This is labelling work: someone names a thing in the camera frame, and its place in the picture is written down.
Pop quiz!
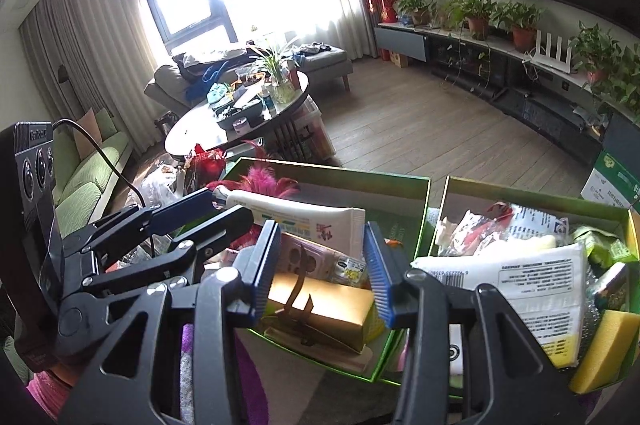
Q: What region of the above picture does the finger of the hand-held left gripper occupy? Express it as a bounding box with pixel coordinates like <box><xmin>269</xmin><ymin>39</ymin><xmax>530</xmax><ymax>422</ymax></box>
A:
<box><xmin>57</xmin><ymin>206</ymin><xmax>255</xmax><ymax>348</ymax></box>
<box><xmin>62</xmin><ymin>186</ymin><xmax>224</xmax><ymax>286</ymax></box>

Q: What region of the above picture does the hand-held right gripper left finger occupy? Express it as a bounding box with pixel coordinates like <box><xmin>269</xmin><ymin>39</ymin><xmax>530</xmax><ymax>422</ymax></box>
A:
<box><xmin>57</xmin><ymin>219</ymin><xmax>283</xmax><ymax>425</ymax></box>

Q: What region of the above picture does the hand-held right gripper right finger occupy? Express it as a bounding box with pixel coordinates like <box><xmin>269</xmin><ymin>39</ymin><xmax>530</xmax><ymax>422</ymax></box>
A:
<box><xmin>362</xmin><ymin>221</ymin><xmax>588</xmax><ymax>425</ymax></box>

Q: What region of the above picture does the white toothpaste tube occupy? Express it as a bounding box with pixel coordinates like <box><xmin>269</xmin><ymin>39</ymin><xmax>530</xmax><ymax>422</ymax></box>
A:
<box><xmin>212</xmin><ymin>185</ymin><xmax>367</xmax><ymax>262</ymax></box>

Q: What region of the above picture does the green cardboard box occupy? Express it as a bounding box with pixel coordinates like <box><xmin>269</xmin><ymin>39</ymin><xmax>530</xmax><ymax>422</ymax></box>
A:
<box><xmin>219</xmin><ymin>156</ymin><xmax>432</xmax><ymax>382</ymax></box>
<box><xmin>379</xmin><ymin>175</ymin><xmax>640</xmax><ymax>402</ymax></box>

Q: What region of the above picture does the person's left forearm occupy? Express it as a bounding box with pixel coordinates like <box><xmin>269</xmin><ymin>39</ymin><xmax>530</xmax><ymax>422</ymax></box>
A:
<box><xmin>26</xmin><ymin>369</ymin><xmax>77</xmax><ymax>410</ymax></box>

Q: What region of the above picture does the small sticker packet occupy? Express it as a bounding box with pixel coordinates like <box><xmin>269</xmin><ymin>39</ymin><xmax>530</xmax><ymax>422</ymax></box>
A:
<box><xmin>330</xmin><ymin>255</ymin><xmax>370</xmax><ymax>289</ymax></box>

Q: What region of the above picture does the pink white power strip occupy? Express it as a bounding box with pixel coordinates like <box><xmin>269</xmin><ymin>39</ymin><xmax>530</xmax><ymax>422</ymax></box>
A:
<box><xmin>279</xmin><ymin>232</ymin><xmax>352</xmax><ymax>282</ymax></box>

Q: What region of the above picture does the red patterned cloth bag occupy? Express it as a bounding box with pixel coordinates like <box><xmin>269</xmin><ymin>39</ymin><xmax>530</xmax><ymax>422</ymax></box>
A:
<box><xmin>184</xmin><ymin>144</ymin><xmax>227</xmax><ymax>187</ymax></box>

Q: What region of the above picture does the green sofa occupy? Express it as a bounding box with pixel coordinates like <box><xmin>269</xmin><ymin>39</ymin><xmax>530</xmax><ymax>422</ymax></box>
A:
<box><xmin>49</xmin><ymin>108</ymin><xmax>137</xmax><ymax>227</ymax></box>

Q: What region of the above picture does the gold box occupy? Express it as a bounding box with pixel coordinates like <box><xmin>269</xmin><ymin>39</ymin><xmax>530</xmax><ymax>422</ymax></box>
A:
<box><xmin>260</xmin><ymin>272</ymin><xmax>387</xmax><ymax>354</ymax></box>

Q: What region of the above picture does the pink feather duster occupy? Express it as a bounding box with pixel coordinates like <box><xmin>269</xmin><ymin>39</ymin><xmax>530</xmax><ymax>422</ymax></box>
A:
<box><xmin>206</xmin><ymin>140</ymin><xmax>302</xmax><ymax>207</ymax></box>

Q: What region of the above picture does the dark oval coffee table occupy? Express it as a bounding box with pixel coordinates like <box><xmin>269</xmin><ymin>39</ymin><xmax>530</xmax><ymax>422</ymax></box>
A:
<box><xmin>164</xmin><ymin>72</ymin><xmax>312</xmax><ymax>157</ymax></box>

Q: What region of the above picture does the peach cushion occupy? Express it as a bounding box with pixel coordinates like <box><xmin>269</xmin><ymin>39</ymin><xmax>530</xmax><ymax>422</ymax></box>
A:
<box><xmin>74</xmin><ymin>106</ymin><xmax>109</xmax><ymax>142</ymax></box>

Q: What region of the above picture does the crumpled clear plastic wrapper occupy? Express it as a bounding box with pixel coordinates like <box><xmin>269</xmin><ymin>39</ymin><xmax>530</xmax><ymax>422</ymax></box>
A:
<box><xmin>435</xmin><ymin>202</ymin><xmax>517</xmax><ymax>257</ymax></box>

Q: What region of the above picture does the black tray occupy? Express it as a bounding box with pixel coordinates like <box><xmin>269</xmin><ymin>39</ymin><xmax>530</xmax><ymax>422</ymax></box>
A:
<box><xmin>214</xmin><ymin>96</ymin><xmax>264</xmax><ymax>132</ymax></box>

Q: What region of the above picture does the teal soft pouch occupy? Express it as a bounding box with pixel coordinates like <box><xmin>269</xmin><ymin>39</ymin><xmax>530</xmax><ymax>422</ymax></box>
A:
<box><xmin>206</xmin><ymin>82</ymin><xmax>229</xmax><ymax>107</ymax></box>

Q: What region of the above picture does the black floor lamp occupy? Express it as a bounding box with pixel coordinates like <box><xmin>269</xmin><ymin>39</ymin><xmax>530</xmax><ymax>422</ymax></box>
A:
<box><xmin>54</xmin><ymin>64</ymin><xmax>72</xmax><ymax>116</ymax></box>

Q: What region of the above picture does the clear plastic storage bin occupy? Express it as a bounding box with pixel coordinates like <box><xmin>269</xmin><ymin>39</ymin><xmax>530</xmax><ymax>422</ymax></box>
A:
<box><xmin>295</xmin><ymin>98</ymin><xmax>338</xmax><ymax>167</ymax></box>

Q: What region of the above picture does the large white printed packet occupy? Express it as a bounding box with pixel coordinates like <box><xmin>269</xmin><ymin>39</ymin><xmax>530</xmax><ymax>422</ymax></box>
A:
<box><xmin>410</xmin><ymin>241</ymin><xmax>589</xmax><ymax>369</ymax></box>

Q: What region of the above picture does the plant in glass vase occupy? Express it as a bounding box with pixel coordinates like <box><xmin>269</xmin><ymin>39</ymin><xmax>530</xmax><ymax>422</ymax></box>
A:
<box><xmin>249</xmin><ymin>36</ymin><xmax>302</xmax><ymax>104</ymax></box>

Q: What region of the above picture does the grey sofa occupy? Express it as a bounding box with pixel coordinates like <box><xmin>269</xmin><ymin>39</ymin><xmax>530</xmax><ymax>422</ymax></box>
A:
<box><xmin>144</xmin><ymin>42</ymin><xmax>354</xmax><ymax>117</ymax></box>

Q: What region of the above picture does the green snack packet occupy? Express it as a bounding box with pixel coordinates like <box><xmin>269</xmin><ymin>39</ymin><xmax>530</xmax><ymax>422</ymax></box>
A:
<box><xmin>571</xmin><ymin>224</ymin><xmax>637</xmax><ymax>272</ymax></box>

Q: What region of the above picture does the dark television cabinet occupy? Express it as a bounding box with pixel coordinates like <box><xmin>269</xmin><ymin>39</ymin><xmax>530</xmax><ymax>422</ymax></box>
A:
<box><xmin>375</xmin><ymin>22</ymin><xmax>640</xmax><ymax>187</ymax></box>

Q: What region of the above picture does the yellow sponge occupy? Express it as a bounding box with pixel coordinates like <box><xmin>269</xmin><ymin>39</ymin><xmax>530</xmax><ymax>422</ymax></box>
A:
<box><xmin>567</xmin><ymin>309</ymin><xmax>640</xmax><ymax>396</ymax></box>

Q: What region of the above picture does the green white carton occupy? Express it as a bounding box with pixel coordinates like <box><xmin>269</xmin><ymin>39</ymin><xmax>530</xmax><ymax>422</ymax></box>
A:
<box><xmin>579</xmin><ymin>149</ymin><xmax>640</xmax><ymax>212</ymax></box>

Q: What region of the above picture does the potted green plant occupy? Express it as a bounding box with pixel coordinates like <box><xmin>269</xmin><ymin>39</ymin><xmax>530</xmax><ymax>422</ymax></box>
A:
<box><xmin>497</xmin><ymin>2</ymin><xmax>547</xmax><ymax>54</ymax></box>
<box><xmin>595</xmin><ymin>50</ymin><xmax>640</xmax><ymax>127</ymax></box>
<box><xmin>395</xmin><ymin>0</ymin><xmax>437</xmax><ymax>27</ymax></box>
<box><xmin>570</xmin><ymin>22</ymin><xmax>627</xmax><ymax>87</ymax></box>
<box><xmin>450</xmin><ymin>0</ymin><xmax>502</xmax><ymax>42</ymax></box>

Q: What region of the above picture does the white router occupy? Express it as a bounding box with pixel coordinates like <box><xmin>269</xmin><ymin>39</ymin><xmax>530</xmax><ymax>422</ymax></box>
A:
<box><xmin>529</xmin><ymin>30</ymin><xmax>574</xmax><ymax>74</ymax></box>

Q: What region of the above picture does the black cable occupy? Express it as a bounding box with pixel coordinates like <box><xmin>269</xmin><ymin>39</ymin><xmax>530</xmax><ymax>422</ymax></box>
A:
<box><xmin>50</xmin><ymin>118</ymin><xmax>149</xmax><ymax>209</ymax></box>

